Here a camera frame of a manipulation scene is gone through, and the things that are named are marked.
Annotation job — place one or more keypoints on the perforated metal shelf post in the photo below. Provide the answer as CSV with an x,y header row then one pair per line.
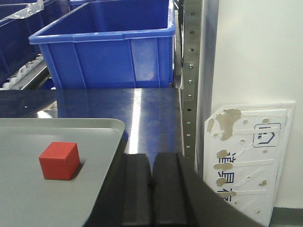
x,y
192,20

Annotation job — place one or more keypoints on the red cube block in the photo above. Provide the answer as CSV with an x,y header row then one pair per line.
x,y
59,160

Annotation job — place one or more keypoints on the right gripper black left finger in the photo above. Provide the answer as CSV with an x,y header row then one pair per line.
x,y
124,200

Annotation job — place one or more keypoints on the blue plastic bin right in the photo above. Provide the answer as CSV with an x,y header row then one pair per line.
x,y
111,44

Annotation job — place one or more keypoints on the white roller conveyor rail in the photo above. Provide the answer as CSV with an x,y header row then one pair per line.
x,y
30,76

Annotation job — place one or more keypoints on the blue plastic bin left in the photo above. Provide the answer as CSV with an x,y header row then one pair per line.
x,y
15,49

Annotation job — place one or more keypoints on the grey metal tray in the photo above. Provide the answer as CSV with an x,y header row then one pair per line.
x,y
29,200

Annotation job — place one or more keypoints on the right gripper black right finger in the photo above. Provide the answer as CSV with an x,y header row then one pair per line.
x,y
182,199

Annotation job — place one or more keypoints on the clear plastic bag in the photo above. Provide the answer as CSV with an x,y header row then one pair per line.
x,y
19,9

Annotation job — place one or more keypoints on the blue plastic bin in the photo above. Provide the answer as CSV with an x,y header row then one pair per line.
x,y
76,3
15,49
111,44

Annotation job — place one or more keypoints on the white worn sign board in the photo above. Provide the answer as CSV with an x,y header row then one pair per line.
x,y
244,151

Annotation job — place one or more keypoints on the blue plastic bin rear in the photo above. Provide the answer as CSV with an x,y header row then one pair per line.
x,y
76,3

